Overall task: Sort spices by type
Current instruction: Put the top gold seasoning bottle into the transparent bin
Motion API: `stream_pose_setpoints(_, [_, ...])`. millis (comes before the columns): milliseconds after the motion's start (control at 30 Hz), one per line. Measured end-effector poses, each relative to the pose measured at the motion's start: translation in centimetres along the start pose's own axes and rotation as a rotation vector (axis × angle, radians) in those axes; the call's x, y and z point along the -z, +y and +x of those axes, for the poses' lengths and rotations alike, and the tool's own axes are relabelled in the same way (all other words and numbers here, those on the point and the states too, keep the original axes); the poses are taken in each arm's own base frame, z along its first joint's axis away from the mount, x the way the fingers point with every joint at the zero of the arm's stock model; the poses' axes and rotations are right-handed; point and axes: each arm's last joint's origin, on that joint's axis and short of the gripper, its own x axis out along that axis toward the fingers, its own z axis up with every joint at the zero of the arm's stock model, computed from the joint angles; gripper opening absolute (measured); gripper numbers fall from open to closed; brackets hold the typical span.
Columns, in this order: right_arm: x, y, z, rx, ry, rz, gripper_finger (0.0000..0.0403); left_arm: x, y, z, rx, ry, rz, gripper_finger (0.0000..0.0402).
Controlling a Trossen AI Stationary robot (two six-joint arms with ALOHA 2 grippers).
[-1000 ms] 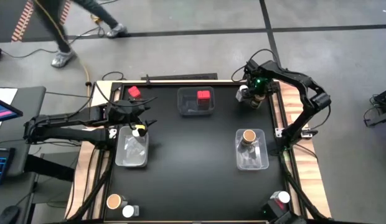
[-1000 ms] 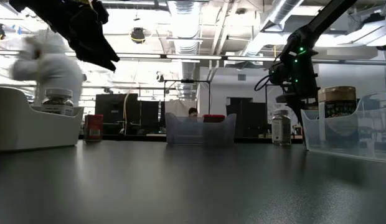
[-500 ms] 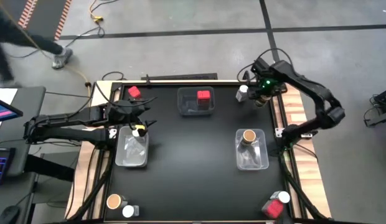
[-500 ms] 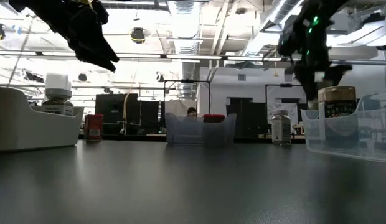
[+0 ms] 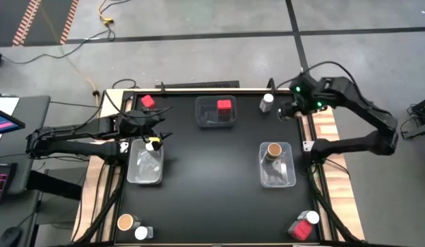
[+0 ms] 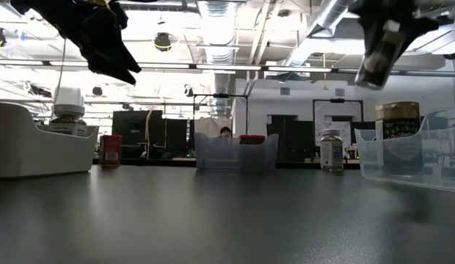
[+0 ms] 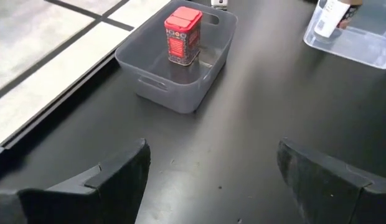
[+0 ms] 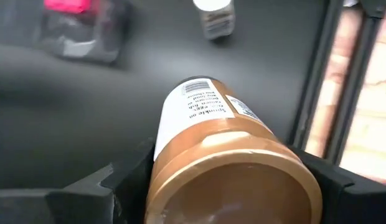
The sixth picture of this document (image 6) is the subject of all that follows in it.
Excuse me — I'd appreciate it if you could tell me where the gold-lid glass spice jar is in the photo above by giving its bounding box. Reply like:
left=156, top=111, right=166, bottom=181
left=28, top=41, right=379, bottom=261
left=374, top=101, right=422, bottom=175
left=354, top=20, right=407, bottom=91

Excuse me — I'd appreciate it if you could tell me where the white cloth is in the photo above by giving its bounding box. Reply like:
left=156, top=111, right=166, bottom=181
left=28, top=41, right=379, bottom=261
left=194, top=117, right=233, bottom=139

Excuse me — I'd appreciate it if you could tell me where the black cabinet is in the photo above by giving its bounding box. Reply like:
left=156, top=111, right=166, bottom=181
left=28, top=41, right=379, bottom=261
left=266, top=114, right=316, bottom=163

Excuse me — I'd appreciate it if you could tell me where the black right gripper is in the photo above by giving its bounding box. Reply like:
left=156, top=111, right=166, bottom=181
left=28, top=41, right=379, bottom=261
left=348, top=0, right=440, bottom=58

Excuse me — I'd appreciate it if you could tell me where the large clear plastic bin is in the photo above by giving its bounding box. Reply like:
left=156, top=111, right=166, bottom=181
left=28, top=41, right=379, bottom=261
left=354, top=106, right=455, bottom=193

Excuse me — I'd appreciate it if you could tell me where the white printed poster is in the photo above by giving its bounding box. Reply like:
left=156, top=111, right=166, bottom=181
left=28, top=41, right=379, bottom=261
left=315, top=120, right=352, bottom=147

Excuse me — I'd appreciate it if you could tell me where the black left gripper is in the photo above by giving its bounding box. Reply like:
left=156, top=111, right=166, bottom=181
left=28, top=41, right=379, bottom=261
left=10, top=0, right=142, bottom=86

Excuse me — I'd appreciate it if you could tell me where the small translucent plastic bin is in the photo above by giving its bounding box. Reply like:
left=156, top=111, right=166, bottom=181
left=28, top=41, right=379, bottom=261
left=194, top=131, right=280, bottom=172

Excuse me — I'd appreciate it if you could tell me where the white plastic bin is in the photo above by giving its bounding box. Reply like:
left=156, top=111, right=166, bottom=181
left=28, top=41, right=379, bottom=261
left=0, top=101, right=100, bottom=180

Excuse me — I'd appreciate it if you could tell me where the red-lid spice jar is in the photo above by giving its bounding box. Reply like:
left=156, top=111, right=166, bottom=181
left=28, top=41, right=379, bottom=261
left=239, top=134, right=267, bottom=145
left=98, top=133, right=123, bottom=168

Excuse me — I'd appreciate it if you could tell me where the smooth silver ventilation duct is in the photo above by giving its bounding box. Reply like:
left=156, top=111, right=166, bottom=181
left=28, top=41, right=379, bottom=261
left=284, top=0, right=357, bottom=67

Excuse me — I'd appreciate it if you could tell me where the yellow hanging cable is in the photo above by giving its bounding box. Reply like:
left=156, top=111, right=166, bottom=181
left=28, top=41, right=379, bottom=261
left=53, top=38, right=67, bottom=106

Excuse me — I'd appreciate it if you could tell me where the yellow hanging cord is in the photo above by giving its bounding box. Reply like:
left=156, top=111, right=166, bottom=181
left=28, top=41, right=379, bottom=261
left=321, top=53, right=330, bottom=91

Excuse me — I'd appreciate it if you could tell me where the white cylindrical container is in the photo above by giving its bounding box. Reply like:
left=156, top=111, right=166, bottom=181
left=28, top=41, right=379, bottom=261
left=53, top=86, right=85, bottom=106

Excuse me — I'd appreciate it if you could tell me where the black monitor panel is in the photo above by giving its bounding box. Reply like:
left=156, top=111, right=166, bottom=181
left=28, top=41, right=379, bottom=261
left=111, top=109, right=165, bottom=160

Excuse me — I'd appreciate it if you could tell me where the dark narrow panel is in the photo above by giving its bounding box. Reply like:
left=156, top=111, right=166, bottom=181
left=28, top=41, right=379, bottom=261
left=164, top=118, right=189, bottom=157

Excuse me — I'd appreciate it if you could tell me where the pale hanging cable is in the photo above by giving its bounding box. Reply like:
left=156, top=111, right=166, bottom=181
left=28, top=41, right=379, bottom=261
left=144, top=69, right=165, bottom=159

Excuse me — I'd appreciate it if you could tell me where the white-lid glass spice jar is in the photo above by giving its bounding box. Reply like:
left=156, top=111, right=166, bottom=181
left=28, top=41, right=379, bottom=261
left=47, top=103, right=88, bottom=137
left=319, top=128, right=345, bottom=172

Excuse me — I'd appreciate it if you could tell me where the black ceiling dome device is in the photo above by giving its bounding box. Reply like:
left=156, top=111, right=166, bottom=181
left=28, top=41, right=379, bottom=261
left=153, top=32, right=172, bottom=52

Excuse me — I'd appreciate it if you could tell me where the long ceiling light strip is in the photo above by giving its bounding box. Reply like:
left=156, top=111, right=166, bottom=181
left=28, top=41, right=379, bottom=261
left=0, top=58, right=455, bottom=78

